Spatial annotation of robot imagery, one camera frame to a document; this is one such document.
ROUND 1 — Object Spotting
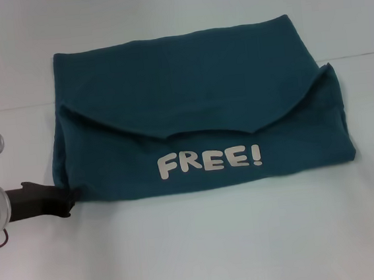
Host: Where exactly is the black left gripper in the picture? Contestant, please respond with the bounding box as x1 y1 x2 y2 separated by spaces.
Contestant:
3 175 86 225

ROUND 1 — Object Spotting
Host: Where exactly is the teal blue shirt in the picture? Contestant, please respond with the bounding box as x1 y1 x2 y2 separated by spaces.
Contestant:
38 8 360 207

